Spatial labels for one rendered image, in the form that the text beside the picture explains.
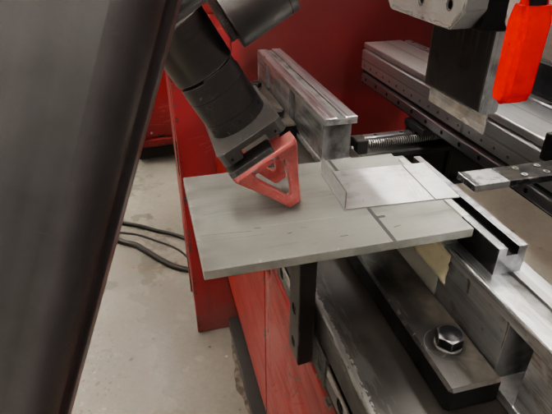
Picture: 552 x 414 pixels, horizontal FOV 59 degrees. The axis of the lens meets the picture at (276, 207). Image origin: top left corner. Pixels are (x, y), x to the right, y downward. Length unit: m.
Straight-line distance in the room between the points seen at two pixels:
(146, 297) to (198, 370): 0.43
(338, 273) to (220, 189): 0.19
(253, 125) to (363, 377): 0.26
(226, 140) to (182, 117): 0.92
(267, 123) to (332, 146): 0.45
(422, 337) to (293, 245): 0.16
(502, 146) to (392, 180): 0.33
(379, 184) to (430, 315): 0.15
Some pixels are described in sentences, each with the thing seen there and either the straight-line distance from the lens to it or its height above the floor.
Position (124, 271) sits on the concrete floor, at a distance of 2.13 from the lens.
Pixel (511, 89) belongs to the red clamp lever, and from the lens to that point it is 0.36.
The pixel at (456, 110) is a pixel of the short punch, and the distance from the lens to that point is 0.55.
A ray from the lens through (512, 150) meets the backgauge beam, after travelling 0.85.
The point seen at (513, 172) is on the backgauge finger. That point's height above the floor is 1.00.
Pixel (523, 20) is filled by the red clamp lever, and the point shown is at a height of 1.21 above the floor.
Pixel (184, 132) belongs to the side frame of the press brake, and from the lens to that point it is 1.38.
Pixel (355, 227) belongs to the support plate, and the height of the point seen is 1.00.
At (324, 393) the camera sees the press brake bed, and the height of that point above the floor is 0.76.
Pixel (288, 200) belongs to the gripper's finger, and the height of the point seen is 1.02.
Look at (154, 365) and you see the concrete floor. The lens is 1.73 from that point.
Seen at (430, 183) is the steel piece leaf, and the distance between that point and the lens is 0.58.
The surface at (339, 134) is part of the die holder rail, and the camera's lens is 0.87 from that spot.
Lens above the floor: 1.26
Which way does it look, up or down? 31 degrees down
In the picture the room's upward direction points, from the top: straight up
